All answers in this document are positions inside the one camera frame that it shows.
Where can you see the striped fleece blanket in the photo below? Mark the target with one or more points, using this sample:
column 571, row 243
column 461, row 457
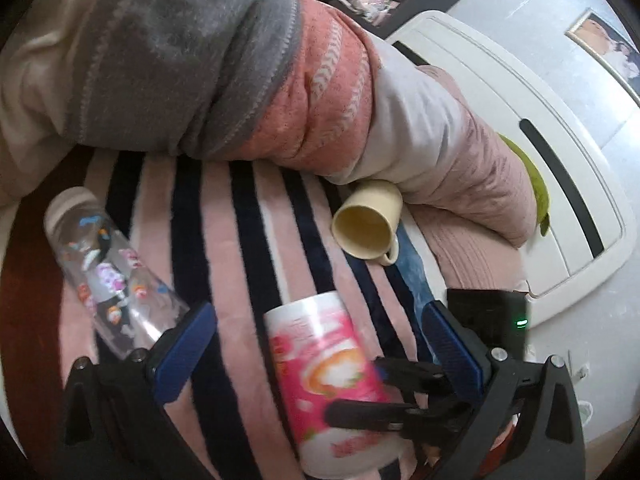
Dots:
column 246, row 236

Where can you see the green plush toy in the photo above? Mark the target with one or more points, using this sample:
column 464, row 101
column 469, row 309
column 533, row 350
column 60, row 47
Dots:
column 541, row 193

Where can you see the pink ribbed pillow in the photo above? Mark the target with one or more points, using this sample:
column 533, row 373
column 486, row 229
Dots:
column 469, row 256

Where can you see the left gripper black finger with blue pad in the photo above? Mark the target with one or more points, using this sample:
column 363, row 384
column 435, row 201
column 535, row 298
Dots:
column 525, row 420
column 114, row 424

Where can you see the red white paper cup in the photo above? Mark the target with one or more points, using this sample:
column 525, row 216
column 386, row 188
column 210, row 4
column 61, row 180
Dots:
column 318, row 359

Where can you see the framed photo on wall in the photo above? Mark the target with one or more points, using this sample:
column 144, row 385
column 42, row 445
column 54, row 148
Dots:
column 609, row 48

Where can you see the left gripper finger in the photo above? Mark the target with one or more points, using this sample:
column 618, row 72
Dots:
column 370, row 416
column 410, row 375

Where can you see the white bed headboard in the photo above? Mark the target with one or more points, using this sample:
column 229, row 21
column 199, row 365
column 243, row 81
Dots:
column 592, row 230

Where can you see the clear printed glass cup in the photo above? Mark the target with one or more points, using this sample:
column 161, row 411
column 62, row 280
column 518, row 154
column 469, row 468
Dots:
column 130, row 306

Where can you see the cream ceramic mug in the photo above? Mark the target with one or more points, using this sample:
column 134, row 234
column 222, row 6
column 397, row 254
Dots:
column 365, row 226

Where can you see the pink grey striped duvet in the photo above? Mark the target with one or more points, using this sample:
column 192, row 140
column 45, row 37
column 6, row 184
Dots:
column 294, row 82

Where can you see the black camera box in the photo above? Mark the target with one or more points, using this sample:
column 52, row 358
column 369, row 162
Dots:
column 498, row 317

